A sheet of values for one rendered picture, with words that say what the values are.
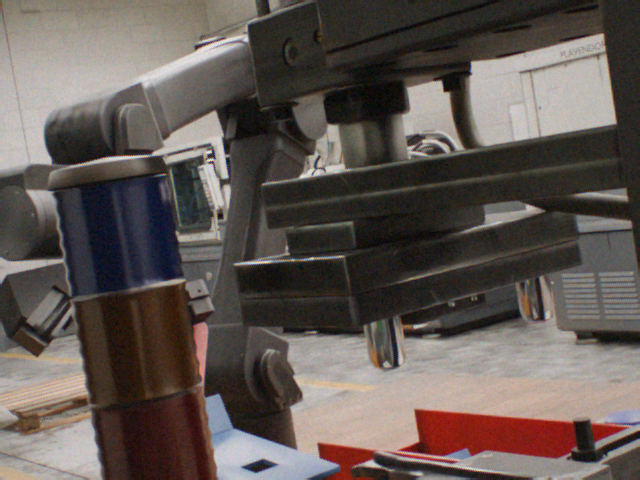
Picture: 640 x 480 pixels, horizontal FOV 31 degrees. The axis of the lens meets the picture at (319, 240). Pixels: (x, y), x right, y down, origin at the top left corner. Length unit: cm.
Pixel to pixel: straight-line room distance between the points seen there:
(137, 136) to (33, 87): 1140
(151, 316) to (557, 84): 627
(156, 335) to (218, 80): 70
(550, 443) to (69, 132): 46
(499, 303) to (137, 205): 761
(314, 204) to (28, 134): 1161
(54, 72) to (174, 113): 1145
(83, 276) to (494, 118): 942
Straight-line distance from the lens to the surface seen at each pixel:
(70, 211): 36
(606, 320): 657
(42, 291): 87
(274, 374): 102
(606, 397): 127
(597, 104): 642
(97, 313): 36
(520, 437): 97
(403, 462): 76
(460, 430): 102
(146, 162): 36
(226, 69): 106
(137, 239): 36
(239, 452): 85
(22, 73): 1230
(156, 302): 36
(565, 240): 68
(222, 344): 103
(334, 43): 56
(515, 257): 64
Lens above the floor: 118
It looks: 3 degrees down
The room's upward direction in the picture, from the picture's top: 9 degrees counter-clockwise
